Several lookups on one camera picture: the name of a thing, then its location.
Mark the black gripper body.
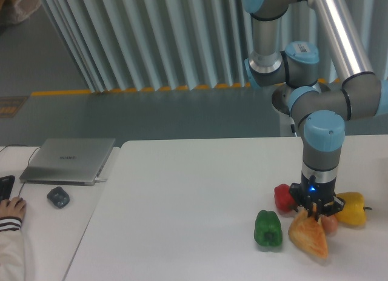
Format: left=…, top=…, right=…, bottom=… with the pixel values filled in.
left=301, top=177, right=336, bottom=204

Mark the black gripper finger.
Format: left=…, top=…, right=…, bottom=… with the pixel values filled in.
left=314, top=196, right=346, bottom=221
left=289, top=183, right=313, bottom=217

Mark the orange triangular bread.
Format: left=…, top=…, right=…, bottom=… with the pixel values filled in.
left=288, top=210, right=329, bottom=259

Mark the white sleeved forearm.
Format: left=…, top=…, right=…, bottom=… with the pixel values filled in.
left=1, top=217, right=25, bottom=280

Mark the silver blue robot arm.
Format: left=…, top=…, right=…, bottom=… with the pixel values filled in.
left=242, top=0, right=387, bottom=217

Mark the person's hand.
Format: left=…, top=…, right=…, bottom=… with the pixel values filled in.
left=0, top=199, right=27, bottom=222

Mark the red bell pepper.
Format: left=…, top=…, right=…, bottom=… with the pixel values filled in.
left=274, top=183, right=298, bottom=213

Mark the brown egg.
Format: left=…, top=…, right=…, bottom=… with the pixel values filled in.
left=321, top=215, right=338, bottom=234

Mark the yellow bell pepper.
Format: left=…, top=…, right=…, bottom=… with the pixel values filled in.
left=335, top=192, right=370, bottom=226

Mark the green bell pepper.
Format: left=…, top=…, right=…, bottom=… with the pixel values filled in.
left=254, top=210, right=283, bottom=247

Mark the silver closed laptop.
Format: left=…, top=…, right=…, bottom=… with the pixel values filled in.
left=19, top=138, right=115, bottom=185

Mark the white folding screen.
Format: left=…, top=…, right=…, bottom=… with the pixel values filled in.
left=41, top=0, right=387, bottom=93

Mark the black keyboard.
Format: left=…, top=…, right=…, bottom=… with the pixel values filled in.
left=0, top=175, right=15, bottom=202

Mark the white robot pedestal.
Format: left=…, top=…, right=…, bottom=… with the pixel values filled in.
left=279, top=113, right=300, bottom=137

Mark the black mouse cable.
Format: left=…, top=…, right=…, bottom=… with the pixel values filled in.
left=0, top=144, right=42, bottom=200

